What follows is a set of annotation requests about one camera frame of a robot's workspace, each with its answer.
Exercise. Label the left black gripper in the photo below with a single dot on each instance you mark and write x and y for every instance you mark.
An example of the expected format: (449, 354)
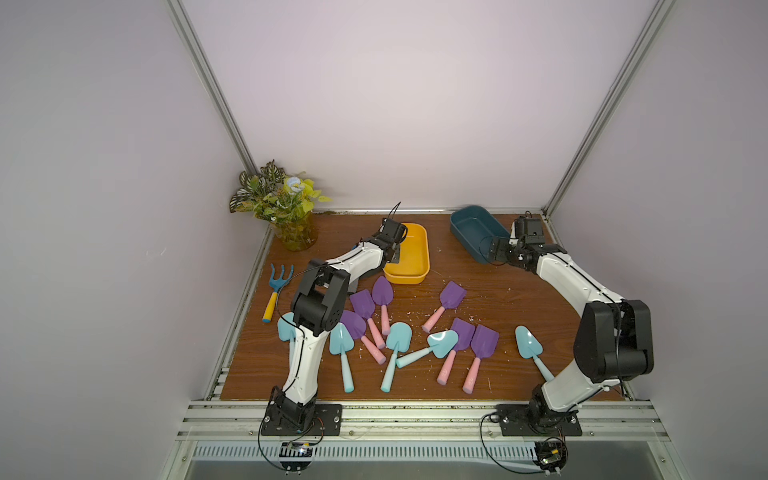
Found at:
(396, 255)

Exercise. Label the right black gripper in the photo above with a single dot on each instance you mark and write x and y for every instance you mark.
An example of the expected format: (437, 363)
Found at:
(500, 248)

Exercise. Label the yellow plastic storage box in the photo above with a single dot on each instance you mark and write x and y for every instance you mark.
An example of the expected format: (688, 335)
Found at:
(414, 259)

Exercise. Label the teal plastic storage box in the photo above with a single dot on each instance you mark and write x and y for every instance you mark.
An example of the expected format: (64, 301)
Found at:
(479, 232)

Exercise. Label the purple pointed shovel top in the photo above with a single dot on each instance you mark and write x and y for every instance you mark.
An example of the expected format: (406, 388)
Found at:
(383, 295)

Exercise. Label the purple pointed shovel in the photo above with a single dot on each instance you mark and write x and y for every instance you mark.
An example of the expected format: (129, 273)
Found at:
(383, 295)
(357, 328)

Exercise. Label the purple square shovel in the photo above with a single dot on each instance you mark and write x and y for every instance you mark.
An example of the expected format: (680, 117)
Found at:
(450, 297)
(483, 344)
(465, 331)
(363, 304)

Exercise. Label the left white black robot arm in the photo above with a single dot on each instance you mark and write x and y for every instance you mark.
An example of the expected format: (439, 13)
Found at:
(317, 308)

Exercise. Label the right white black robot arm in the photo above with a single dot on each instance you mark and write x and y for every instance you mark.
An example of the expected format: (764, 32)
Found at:
(613, 343)

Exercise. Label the purple pointed shovel lower left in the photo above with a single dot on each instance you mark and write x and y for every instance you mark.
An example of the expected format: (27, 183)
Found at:
(357, 328)

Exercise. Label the artificial plant in glass vase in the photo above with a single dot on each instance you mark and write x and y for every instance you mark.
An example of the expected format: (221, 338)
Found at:
(286, 202)

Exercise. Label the teal shovel lying sideways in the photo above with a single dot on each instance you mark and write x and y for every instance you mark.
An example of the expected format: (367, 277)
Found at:
(439, 344)

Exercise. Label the right small circuit board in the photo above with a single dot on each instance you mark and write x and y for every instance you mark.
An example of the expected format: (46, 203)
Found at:
(551, 455)

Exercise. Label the small circuit board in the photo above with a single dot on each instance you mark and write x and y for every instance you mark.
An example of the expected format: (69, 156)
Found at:
(551, 455)
(295, 457)

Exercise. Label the left small circuit board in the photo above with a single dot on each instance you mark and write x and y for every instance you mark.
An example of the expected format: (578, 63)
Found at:
(295, 457)

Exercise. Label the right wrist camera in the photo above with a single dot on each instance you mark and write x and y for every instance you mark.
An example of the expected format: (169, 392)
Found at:
(529, 230)

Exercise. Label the blue rake yellow handle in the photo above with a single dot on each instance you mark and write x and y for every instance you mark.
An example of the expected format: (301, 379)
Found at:
(276, 282)

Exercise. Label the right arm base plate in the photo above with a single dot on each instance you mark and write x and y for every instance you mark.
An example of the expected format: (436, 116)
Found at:
(516, 420)

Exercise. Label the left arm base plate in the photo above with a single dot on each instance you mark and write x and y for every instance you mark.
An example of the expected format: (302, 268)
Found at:
(327, 419)

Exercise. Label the aluminium front rail frame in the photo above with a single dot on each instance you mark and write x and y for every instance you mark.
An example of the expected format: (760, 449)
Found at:
(379, 435)

